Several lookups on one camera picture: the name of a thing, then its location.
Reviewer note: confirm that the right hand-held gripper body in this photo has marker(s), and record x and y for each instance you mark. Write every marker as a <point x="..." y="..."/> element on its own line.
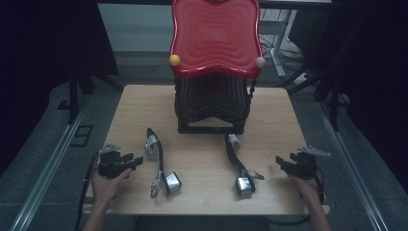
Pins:
<point x="306" y="165"/>

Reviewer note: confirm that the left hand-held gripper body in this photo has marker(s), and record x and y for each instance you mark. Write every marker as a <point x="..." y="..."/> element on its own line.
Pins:
<point x="110" y="165"/>

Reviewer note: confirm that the person's left hand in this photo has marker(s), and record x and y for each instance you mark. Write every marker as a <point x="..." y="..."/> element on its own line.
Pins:
<point x="107" y="189"/>

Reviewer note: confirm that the person's right hand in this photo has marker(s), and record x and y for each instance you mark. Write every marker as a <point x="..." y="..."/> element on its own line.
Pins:
<point x="308" y="191"/>

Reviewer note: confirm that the black metal stand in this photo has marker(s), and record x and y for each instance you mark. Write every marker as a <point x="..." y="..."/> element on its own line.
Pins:
<point x="73" y="96"/>
<point x="333" y="106"/>

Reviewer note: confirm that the dark curtain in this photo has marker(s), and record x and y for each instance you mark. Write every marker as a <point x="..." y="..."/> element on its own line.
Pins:
<point x="38" y="48"/>
<point x="375" y="64"/>

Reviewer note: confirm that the red and black shoe rack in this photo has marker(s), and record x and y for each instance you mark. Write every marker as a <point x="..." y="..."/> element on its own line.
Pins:
<point x="215" y="38"/>

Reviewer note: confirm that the black floor bracket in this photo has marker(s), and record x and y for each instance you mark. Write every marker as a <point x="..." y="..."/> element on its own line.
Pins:
<point x="81" y="136"/>

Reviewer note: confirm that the metal floor rail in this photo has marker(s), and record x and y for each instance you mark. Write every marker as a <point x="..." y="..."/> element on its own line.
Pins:
<point x="349" y="166"/>
<point x="48" y="166"/>

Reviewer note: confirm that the white desk frame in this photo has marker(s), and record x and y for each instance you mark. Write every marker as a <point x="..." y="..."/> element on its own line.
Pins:
<point x="277" y="61"/>

